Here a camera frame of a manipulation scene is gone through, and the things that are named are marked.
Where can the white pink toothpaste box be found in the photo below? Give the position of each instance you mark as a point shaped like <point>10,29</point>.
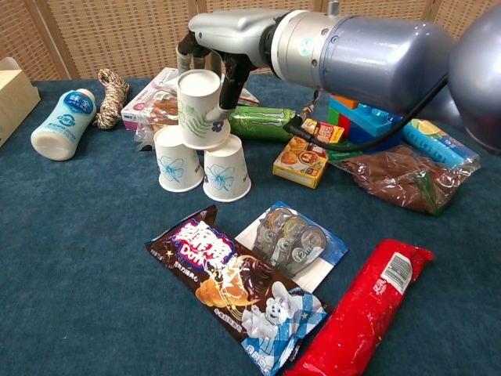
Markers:
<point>137,105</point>

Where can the woven wooden folding screen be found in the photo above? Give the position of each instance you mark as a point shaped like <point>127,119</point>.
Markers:
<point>117,35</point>

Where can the colourful toy brick assembly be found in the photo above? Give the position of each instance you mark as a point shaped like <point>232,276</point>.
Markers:
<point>368,121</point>

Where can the yellow curry box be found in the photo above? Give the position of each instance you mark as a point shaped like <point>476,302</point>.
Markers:
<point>299,164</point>

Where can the white blue milk bottle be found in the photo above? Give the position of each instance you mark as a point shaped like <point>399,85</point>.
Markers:
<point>62,125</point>

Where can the yellow white carton box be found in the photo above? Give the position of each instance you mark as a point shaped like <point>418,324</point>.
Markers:
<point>15,102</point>

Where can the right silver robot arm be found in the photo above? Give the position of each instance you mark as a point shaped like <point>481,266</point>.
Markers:
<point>372,51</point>

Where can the blue correction tape pack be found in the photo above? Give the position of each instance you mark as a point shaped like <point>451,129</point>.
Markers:
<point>289,243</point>

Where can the brown chocolate snack pack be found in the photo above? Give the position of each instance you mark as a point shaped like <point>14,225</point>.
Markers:
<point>235,282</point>

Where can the green leaf paper cup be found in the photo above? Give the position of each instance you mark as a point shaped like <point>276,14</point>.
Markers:
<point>197,113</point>

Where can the clear bag brown contents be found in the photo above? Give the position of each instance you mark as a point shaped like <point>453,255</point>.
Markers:
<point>391,180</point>

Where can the blue tube of crisps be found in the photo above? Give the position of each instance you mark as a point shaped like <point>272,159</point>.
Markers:
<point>438,145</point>

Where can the red biscuit pack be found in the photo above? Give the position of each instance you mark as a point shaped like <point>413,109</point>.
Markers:
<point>360,313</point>

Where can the clear bag brown pastry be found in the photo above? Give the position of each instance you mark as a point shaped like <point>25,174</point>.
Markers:
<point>164,111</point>

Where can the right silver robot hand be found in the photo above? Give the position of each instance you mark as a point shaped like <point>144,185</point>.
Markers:
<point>231,31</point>

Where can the blue flower paper cup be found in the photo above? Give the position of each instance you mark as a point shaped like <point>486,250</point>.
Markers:
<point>176,164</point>
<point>225,172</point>

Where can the green drink can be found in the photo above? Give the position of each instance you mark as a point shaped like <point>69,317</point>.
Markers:
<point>258,123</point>

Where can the blue table cloth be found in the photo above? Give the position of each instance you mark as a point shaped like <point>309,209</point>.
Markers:
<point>78,254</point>

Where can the silver green snack bag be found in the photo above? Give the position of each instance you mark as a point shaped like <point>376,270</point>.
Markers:
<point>249,98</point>

